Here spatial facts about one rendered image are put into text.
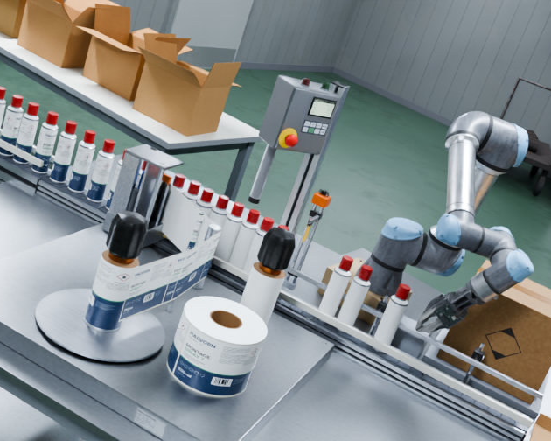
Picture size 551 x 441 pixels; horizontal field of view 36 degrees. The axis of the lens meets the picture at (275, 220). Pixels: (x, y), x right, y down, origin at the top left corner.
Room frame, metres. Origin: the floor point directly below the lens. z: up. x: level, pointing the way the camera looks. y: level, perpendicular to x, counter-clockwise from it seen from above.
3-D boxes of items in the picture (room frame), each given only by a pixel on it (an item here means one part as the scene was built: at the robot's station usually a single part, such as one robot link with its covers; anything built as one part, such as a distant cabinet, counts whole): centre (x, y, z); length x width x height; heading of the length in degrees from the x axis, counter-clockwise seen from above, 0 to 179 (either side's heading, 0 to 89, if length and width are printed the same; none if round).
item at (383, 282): (2.51, -0.38, 0.97); 0.15 x 0.15 x 0.10
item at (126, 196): (2.31, 0.39, 1.01); 0.14 x 0.13 x 0.26; 72
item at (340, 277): (2.21, -0.23, 0.98); 0.05 x 0.05 x 0.20
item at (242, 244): (2.31, 0.07, 0.98); 0.05 x 0.05 x 0.20
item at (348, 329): (2.15, -0.31, 0.90); 1.07 x 0.01 x 0.02; 72
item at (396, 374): (2.27, -0.04, 0.85); 1.65 x 0.11 x 0.05; 72
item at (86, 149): (2.49, 0.64, 0.98); 0.05 x 0.05 x 0.20
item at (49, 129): (2.54, 0.78, 0.98); 0.05 x 0.05 x 0.20
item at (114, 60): (4.22, 0.97, 0.96); 0.53 x 0.45 x 0.37; 153
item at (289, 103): (2.38, 0.04, 1.38); 0.17 x 0.10 x 0.19; 127
